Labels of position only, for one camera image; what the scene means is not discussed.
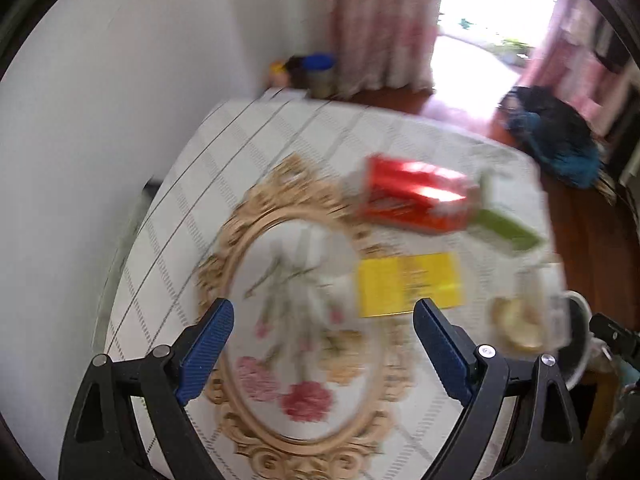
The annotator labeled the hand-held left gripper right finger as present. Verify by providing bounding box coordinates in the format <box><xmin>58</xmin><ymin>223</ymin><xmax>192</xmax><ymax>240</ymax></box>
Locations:
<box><xmin>413</xmin><ymin>298</ymin><xmax>587</xmax><ymax>480</ymax></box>

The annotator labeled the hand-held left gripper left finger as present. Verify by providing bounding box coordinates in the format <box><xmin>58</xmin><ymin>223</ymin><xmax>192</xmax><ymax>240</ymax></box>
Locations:
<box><xmin>59</xmin><ymin>298</ymin><xmax>236</xmax><ymax>480</ymax></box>

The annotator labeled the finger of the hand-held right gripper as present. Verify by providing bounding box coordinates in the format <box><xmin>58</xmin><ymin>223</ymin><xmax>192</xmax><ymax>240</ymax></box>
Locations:
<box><xmin>589</xmin><ymin>312</ymin><xmax>640</xmax><ymax>361</ymax></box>

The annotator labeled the black bin with white rim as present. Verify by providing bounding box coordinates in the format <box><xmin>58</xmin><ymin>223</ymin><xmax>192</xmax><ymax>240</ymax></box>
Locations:
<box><xmin>561</xmin><ymin>290</ymin><xmax>599</xmax><ymax>392</ymax></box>

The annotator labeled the yellow packet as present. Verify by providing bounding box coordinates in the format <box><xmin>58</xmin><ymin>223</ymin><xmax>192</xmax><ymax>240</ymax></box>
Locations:
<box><xmin>356</xmin><ymin>252</ymin><xmax>464</xmax><ymax>319</ymax></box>

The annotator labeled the clear glass cup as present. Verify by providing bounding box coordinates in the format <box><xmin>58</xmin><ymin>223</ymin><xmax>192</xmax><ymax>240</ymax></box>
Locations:
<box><xmin>490</xmin><ymin>265</ymin><xmax>574</xmax><ymax>354</ymax></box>

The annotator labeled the red cardboard box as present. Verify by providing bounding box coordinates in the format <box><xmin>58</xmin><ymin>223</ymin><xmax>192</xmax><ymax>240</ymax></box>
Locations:
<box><xmin>352</xmin><ymin>154</ymin><xmax>483</xmax><ymax>235</ymax></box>

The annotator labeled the dark blue cloth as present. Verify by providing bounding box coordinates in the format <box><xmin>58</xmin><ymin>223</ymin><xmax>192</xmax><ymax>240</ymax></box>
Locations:
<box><xmin>499</xmin><ymin>86</ymin><xmax>602</xmax><ymax>191</ymax></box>

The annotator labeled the yellow container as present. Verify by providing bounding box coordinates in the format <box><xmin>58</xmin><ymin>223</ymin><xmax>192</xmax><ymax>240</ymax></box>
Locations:
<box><xmin>269</xmin><ymin>60</ymin><xmax>291</xmax><ymax>89</ymax></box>

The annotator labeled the pink floral curtain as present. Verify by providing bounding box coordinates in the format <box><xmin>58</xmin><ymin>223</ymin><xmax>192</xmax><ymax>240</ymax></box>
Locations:
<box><xmin>520</xmin><ymin>0</ymin><xmax>628</xmax><ymax>136</ymax></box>
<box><xmin>320</xmin><ymin>0</ymin><xmax>447</xmax><ymax>97</ymax></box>

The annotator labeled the dark bottle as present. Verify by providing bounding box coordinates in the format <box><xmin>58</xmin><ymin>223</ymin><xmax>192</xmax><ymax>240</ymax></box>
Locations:
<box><xmin>286</xmin><ymin>55</ymin><xmax>311</xmax><ymax>91</ymax></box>

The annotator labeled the jar with blue lid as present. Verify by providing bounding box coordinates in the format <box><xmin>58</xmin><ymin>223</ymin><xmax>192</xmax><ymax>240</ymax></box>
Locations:
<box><xmin>306</xmin><ymin>53</ymin><xmax>337</xmax><ymax>100</ymax></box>

